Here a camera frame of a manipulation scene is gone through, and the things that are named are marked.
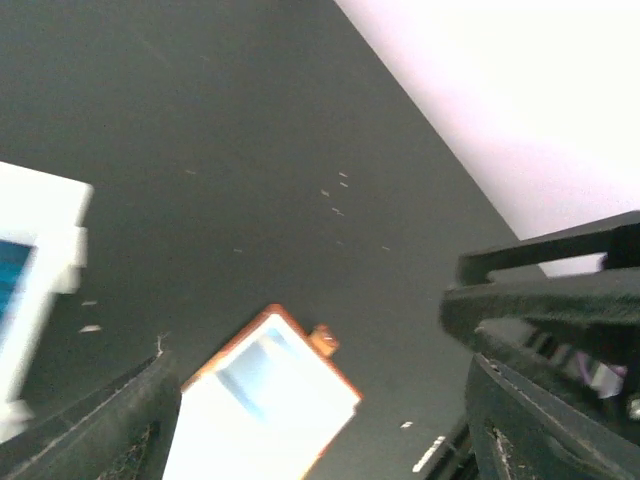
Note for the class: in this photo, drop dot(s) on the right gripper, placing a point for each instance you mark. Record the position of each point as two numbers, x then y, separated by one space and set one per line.
596 312

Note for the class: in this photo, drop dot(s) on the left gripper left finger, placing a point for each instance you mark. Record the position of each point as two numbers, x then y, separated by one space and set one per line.
123 430

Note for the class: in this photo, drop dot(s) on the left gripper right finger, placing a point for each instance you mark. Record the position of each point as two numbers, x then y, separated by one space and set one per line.
520 431

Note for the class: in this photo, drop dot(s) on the brown leather card holder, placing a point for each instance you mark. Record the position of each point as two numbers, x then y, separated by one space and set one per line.
267 405

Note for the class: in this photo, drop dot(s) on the blue cards stack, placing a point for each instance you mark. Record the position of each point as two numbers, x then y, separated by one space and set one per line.
15 264

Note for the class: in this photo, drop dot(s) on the white storage bin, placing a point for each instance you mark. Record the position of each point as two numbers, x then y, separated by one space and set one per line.
47 211

